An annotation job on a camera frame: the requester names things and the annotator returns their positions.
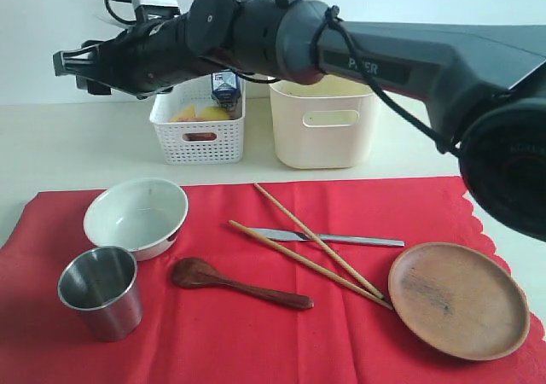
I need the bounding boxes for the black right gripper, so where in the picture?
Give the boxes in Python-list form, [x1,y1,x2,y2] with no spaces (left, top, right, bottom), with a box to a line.
[52,20,179,98]

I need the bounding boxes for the orange fried chicken piece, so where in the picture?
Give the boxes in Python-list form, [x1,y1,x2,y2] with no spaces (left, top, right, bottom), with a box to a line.
[169,104,198,123]

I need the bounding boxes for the yellow lemon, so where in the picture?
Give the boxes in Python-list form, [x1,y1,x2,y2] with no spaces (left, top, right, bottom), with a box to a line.
[198,106,231,121]

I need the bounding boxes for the red sausage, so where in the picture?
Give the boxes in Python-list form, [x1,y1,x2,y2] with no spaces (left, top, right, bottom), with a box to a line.
[183,132,217,142]

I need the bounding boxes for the blue white milk carton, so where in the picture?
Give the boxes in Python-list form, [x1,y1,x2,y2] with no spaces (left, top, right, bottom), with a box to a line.
[210,70,241,111]

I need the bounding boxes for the white ceramic bowl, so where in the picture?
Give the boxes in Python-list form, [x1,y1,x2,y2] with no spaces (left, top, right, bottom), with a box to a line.
[83,178,189,261]

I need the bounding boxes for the stainless steel cup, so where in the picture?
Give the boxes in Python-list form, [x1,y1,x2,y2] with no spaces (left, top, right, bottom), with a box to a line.
[57,246,143,342]

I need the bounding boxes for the dark wooden spoon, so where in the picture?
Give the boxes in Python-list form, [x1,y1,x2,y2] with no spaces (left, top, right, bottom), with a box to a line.
[171,257,314,310]

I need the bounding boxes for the silver metal knife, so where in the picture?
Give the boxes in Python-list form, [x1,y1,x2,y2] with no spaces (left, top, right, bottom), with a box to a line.
[252,227,405,247]

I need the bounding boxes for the wooden chopstick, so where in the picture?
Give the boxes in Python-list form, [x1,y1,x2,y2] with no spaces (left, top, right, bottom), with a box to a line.
[229,220,393,311]
[254,183,385,300]

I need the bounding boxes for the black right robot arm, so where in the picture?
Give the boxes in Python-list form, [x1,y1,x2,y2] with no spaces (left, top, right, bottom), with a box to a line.
[53,0,545,240]

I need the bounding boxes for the white perforated plastic basket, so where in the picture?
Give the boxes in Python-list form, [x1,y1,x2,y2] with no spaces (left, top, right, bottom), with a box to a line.
[149,76,246,165]

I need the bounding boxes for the cream plastic bin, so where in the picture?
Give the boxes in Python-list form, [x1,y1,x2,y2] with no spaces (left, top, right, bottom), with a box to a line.
[270,76,379,169]

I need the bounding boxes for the brown wooden plate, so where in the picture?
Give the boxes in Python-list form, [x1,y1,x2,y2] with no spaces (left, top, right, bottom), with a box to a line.
[388,242,531,361]

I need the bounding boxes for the black camera cable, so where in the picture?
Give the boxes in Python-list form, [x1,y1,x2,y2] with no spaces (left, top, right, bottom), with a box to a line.
[102,0,466,157]

